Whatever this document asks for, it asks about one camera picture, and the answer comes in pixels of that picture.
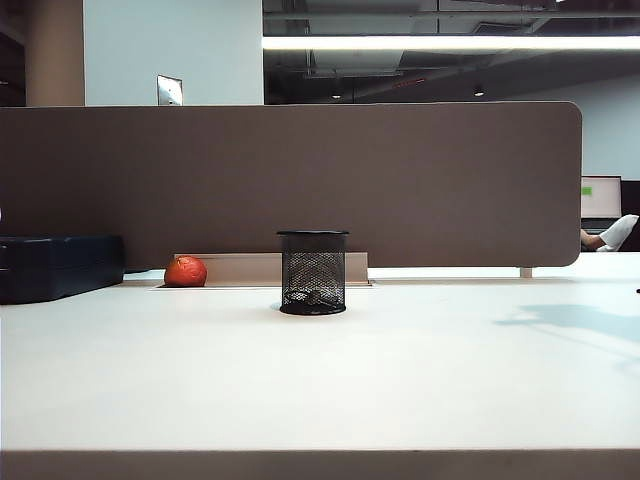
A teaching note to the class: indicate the brown desk divider panel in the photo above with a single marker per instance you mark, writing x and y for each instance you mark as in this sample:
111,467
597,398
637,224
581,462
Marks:
200,180

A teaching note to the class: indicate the silver wall plate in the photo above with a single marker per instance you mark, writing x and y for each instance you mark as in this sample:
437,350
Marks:
170,90

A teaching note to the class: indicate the computer monitor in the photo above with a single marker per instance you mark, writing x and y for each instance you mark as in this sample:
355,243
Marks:
600,197

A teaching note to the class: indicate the long ceiling light strip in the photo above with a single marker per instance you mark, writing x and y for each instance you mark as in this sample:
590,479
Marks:
450,43

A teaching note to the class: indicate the black mesh basket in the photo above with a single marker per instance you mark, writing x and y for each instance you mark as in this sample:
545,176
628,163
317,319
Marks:
312,265

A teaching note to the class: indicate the orange fruit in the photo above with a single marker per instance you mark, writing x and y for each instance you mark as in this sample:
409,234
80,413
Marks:
185,271

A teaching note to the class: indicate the person in white shirt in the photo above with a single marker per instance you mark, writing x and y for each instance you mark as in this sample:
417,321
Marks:
617,232

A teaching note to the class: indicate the white divider support foot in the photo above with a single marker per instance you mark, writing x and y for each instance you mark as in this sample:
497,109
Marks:
526,272

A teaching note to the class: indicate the dark blue box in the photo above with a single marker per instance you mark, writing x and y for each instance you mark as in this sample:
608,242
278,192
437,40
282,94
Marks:
60,267

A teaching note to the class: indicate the bunch of silver keys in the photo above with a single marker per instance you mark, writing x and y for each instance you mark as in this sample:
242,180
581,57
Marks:
312,297

